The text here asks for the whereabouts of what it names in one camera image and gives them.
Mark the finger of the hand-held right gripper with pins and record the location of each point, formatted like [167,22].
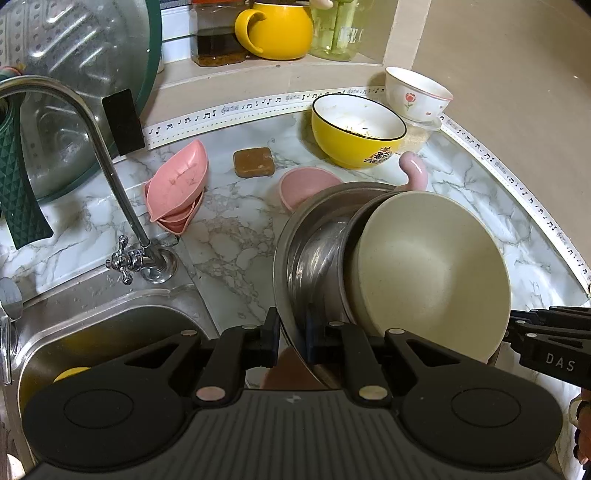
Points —
[554,316]
[545,336]

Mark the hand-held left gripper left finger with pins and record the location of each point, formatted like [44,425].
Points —
[268,341]

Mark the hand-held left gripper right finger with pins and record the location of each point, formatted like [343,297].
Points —
[314,341]

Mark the small steel bowl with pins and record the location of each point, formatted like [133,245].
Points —
[323,267]

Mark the large steel bowl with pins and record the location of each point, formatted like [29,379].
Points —
[288,258]

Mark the cream bowl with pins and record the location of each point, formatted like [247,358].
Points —
[425,277]

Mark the person's right hand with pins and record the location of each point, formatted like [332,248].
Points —
[584,434]

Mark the pink leaf-shaped dish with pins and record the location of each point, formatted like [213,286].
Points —
[178,177]
[178,221]

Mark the steel sink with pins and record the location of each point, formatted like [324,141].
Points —
[115,332]

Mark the brown soap bar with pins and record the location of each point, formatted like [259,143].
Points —
[253,161]

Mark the yellow rounded object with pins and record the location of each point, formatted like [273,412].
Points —
[71,374]

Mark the yellow bowl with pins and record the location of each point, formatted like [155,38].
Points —
[355,138]

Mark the clear plastic container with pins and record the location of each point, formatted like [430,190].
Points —
[420,136]

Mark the chrome faucet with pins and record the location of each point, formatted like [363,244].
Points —
[111,180]

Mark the white patterned edge strip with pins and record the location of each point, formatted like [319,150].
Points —
[258,104]

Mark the white floral bowl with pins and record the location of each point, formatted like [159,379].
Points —
[411,99]

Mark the black rectangular block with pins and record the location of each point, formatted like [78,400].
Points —
[123,122]

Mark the dark green textured holder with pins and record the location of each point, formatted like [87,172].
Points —
[18,184]

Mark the glass jar with dark sauce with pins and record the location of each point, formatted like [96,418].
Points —
[217,41]

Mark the yellow mug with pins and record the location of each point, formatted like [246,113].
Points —
[277,32]

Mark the green water bottle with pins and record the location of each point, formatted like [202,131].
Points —
[337,32]

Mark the glass pot lid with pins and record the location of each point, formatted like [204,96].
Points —
[69,46]

